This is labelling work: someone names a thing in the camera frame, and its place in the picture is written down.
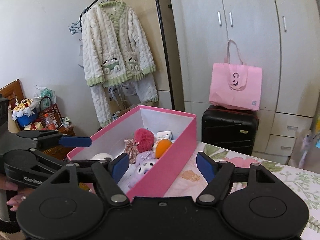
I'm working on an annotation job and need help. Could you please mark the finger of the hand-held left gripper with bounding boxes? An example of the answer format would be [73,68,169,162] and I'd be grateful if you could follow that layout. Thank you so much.
[30,149,72,174]
[17,129,92,148]

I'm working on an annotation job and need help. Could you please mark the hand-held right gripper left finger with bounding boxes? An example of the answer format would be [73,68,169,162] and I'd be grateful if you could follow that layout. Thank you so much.
[51,152,130,204]

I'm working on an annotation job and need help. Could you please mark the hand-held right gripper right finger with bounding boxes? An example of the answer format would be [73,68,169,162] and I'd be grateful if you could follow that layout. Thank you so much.
[196,152,274,204]

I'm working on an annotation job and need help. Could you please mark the white plush toy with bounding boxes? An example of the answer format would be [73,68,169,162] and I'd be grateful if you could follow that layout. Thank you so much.
[89,152,114,162]

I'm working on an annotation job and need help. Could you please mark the brown floral scrunchie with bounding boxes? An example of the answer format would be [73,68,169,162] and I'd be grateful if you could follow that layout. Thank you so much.
[124,139,139,158]

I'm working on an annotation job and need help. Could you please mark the purple plush toy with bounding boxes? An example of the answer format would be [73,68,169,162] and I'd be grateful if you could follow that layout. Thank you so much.
[127,150,160,188]

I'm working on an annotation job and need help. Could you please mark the red fluffy plush toy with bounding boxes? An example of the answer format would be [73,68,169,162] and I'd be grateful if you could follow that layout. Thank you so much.
[134,128,155,153]

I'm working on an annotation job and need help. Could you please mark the pink cardboard box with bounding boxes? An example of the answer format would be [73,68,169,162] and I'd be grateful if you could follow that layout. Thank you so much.
[66,105,198,203]

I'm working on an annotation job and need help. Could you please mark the orange plush toy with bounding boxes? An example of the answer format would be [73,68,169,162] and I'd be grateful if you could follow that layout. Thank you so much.
[154,139,173,158]

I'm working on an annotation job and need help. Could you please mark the person's left hand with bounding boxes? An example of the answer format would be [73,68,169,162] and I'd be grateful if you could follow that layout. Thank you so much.
[4,181,35,212]

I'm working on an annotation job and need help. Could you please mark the wooden nightstand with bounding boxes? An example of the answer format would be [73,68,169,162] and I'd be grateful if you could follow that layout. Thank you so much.
[30,125,77,160]

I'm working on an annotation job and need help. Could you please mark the plastic bottle orange cap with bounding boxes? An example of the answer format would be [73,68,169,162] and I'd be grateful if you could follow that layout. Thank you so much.
[44,112,58,130]

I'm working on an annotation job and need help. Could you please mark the red woven basket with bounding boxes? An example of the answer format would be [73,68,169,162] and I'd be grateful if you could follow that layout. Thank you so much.
[37,96,63,127]

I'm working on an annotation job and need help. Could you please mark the black suitcase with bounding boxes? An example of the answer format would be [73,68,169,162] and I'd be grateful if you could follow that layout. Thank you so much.
[201,104,259,156]

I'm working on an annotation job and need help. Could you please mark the white fleece pajama pants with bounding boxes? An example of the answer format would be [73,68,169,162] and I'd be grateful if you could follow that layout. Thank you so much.
[90,76,159,128]

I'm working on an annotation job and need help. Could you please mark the brown paper bag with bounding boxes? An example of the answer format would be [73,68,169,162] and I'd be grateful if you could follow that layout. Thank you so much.
[110,97,132,120]

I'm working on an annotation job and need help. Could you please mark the flower bouquet blue wrap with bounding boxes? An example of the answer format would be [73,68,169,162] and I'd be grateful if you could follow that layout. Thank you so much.
[12,97,38,128]

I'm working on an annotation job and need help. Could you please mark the white green plastic bag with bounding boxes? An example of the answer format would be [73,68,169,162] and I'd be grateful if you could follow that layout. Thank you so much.
[32,85,57,105]

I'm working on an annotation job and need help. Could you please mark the dark fuzzy cloth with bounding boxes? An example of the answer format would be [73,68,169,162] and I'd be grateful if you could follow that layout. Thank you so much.
[0,219,20,240]

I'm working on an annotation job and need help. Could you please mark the wooden headboard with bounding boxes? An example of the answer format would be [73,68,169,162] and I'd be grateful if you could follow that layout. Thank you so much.
[0,79,24,110]

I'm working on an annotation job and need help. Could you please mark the pink tote bag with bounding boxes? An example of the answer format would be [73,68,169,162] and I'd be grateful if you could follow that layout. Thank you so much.
[209,39,263,111]

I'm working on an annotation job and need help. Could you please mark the white green fleece pajama jacket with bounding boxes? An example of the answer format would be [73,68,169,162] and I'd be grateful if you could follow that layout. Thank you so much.
[81,0,157,88]

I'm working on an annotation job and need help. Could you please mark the clear plastic gift bag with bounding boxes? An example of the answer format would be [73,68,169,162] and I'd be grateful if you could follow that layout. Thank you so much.
[290,127,317,168]

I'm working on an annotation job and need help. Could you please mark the black clothes rack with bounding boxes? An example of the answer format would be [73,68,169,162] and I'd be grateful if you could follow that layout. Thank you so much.
[79,0,175,110]

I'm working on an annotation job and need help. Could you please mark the beige wooden board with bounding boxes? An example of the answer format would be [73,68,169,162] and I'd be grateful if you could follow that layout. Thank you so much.
[100,0,173,110]

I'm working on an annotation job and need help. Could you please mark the grey wooden wardrobe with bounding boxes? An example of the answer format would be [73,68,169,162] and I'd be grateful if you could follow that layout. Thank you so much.
[166,0,320,167]

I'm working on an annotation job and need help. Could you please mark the bundle of wire hangers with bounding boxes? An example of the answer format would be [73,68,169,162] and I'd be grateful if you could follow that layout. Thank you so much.
[69,20,83,35]

